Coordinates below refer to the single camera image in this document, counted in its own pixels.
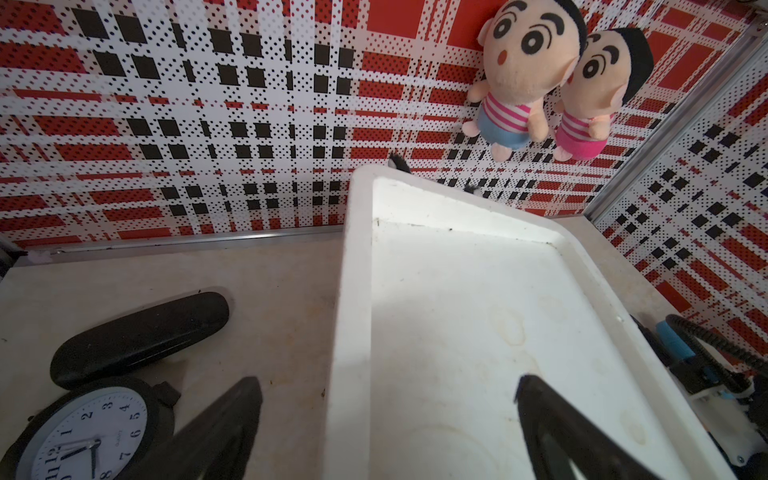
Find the black glasses case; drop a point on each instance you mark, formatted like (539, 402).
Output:
(133, 341)

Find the white three-drawer cabinet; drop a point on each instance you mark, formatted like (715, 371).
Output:
(446, 300)

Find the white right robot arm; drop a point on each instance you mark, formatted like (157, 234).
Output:
(701, 359)

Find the boy doll striped shirt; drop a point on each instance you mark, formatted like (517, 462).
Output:
(530, 48)

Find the boy doll pink shirt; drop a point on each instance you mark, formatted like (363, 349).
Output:
(613, 68)

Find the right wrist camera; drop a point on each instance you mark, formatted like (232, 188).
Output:
(725, 418)

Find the black clock on table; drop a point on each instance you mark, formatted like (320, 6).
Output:
(100, 430)

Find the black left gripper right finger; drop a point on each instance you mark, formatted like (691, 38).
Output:
(563, 444)

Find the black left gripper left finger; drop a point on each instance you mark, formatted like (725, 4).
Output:
(216, 444)

